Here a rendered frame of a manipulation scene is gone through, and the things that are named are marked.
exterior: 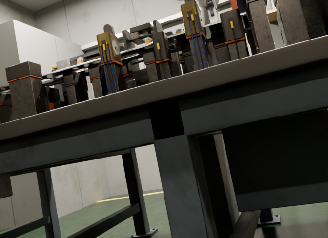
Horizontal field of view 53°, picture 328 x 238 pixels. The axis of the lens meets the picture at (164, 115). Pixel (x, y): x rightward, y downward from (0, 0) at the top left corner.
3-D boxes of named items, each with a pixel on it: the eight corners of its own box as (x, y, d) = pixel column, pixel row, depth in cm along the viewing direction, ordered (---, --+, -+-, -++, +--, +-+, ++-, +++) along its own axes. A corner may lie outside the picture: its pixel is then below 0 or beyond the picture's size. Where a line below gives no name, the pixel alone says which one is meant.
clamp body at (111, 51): (106, 123, 121) (90, 33, 124) (119, 124, 132) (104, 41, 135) (122, 119, 119) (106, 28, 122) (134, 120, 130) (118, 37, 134)
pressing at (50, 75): (-31, 95, 155) (-32, 92, 155) (4, 99, 177) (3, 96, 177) (266, 9, 119) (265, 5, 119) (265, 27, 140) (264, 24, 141)
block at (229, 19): (235, 93, 107) (217, 10, 109) (237, 96, 118) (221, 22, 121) (258, 88, 105) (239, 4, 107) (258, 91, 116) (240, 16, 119)
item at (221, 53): (225, 102, 132) (210, 33, 134) (226, 102, 135) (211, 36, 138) (242, 98, 130) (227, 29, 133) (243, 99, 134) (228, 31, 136)
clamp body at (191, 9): (196, 101, 108) (176, 2, 112) (202, 104, 120) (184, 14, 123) (216, 97, 107) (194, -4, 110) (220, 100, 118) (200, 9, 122)
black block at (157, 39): (163, 110, 116) (147, 32, 119) (170, 112, 126) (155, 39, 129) (177, 108, 115) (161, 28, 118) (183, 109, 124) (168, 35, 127)
